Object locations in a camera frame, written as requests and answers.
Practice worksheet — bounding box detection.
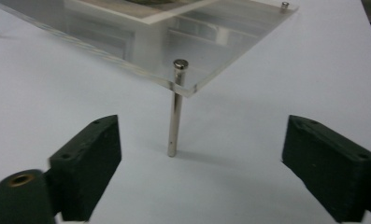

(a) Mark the white table cover board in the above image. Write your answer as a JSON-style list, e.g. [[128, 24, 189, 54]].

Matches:
[[0, 0, 371, 224]]

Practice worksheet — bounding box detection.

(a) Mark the clear acrylic photo frame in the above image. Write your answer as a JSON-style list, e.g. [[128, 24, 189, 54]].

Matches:
[[0, 0, 300, 158]]

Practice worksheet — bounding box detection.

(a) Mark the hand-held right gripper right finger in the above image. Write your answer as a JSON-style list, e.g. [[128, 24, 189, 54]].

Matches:
[[281, 114, 371, 224]]

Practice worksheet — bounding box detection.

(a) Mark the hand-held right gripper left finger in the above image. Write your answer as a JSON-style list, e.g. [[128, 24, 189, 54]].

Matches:
[[48, 115, 122, 222]]

